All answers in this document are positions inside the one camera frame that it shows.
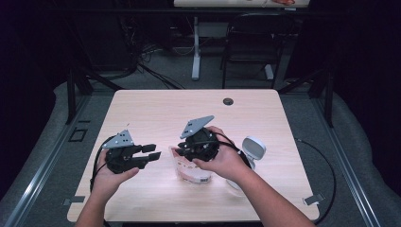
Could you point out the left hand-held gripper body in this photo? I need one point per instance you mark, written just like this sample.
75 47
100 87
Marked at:
121 160

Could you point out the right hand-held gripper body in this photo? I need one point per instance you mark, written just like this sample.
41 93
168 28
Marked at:
201 145

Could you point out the clear red printed plastic pouch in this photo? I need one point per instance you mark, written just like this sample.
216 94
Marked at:
192 171

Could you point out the clear jar with white lid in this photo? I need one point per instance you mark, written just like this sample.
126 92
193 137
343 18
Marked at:
253 148

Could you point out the person's left hand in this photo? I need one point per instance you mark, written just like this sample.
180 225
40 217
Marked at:
108 183

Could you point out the person's right hand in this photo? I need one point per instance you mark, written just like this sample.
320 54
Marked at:
228 164

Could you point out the black table grommet hole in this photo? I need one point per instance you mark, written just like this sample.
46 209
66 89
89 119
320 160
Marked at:
228 101

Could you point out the grey tape piece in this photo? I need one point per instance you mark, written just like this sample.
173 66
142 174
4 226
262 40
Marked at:
74 200
313 199

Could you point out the black metal stand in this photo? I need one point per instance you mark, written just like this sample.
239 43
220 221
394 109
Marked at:
71 94
328 101

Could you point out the white table leg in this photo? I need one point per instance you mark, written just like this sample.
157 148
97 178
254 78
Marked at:
196 56

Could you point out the white table foot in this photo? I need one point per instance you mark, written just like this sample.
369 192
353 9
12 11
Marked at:
269 72

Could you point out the black folding chair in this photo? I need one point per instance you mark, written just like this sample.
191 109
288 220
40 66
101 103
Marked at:
255 41

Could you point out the light wooden background table top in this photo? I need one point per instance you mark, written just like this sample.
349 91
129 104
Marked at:
220 3

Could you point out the orange thing on background table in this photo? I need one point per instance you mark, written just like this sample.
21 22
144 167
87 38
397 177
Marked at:
283 2

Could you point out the aluminium floor rail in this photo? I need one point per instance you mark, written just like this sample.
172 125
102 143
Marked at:
41 176
346 170

